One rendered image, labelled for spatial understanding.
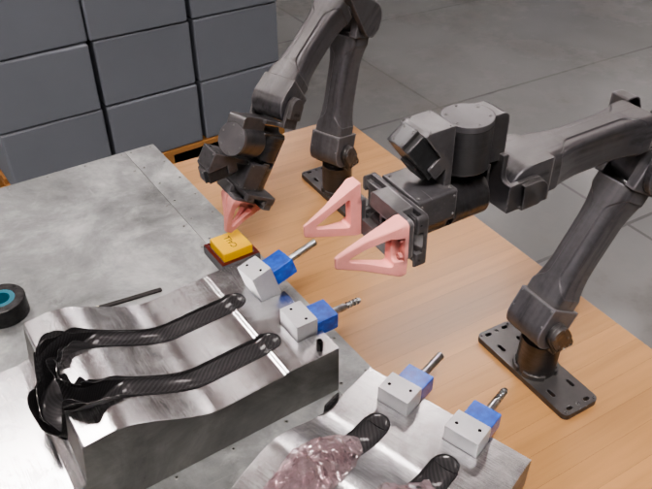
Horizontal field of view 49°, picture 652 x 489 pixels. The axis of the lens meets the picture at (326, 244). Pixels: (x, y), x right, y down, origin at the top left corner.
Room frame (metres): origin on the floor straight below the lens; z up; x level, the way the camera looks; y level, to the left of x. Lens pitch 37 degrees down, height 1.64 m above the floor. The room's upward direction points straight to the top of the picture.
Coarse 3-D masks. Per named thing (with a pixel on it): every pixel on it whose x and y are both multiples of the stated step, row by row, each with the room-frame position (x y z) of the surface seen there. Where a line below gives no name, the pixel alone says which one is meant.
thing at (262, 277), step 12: (312, 240) 0.94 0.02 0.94; (276, 252) 0.91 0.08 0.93; (300, 252) 0.91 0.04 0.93; (252, 264) 0.88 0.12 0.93; (264, 264) 0.87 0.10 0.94; (276, 264) 0.88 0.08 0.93; (288, 264) 0.88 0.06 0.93; (252, 276) 0.85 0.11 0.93; (264, 276) 0.85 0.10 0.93; (276, 276) 0.87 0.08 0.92; (288, 276) 0.88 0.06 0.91; (252, 288) 0.86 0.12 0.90; (264, 288) 0.85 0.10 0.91; (276, 288) 0.86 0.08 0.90; (264, 300) 0.84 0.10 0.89
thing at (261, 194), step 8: (256, 160) 1.08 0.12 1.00; (272, 168) 1.10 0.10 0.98; (264, 176) 1.08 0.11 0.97; (264, 184) 1.09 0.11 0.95; (240, 192) 1.06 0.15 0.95; (248, 192) 1.05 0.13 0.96; (256, 192) 1.06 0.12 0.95; (264, 192) 1.08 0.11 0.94; (248, 200) 1.04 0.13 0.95; (264, 200) 1.05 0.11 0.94; (272, 200) 1.06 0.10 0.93
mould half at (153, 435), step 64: (64, 320) 0.75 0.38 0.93; (128, 320) 0.79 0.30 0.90; (256, 320) 0.80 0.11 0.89; (0, 384) 0.70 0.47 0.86; (256, 384) 0.67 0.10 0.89; (320, 384) 0.72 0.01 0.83; (0, 448) 0.59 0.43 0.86; (64, 448) 0.58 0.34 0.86; (128, 448) 0.56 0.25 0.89; (192, 448) 0.61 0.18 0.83
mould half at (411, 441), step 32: (352, 384) 0.70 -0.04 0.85; (320, 416) 0.64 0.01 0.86; (352, 416) 0.64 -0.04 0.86; (416, 416) 0.64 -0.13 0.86; (448, 416) 0.64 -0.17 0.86; (288, 448) 0.56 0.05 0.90; (384, 448) 0.59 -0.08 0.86; (416, 448) 0.59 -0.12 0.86; (448, 448) 0.59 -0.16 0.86; (256, 480) 0.52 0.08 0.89; (352, 480) 0.51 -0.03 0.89; (384, 480) 0.53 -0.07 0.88; (480, 480) 0.54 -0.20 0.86; (512, 480) 0.54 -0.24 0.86
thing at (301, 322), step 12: (324, 300) 0.83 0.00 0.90; (360, 300) 0.84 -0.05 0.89; (288, 312) 0.79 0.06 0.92; (300, 312) 0.79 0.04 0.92; (312, 312) 0.80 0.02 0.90; (324, 312) 0.80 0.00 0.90; (336, 312) 0.80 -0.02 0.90; (288, 324) 0.77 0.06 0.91; (300, 324) 0.76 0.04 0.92; (312, 324) 0.77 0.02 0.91; (324, 324) 0.78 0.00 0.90; (336, 324) 0.80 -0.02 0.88; (300, 336) 0.76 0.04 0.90
